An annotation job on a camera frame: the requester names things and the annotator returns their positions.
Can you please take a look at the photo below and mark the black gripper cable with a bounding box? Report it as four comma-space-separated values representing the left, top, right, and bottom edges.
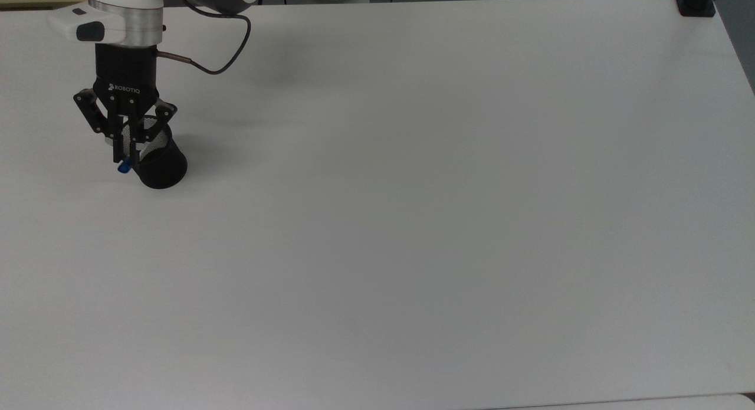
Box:
155, 8, 253, 76

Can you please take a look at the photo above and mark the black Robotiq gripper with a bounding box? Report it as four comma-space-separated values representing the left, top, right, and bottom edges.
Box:
73, 43, 178, 166

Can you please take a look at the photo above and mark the black mesh pen cup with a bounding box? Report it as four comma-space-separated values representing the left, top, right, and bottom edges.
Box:
126, 117, 189, 191

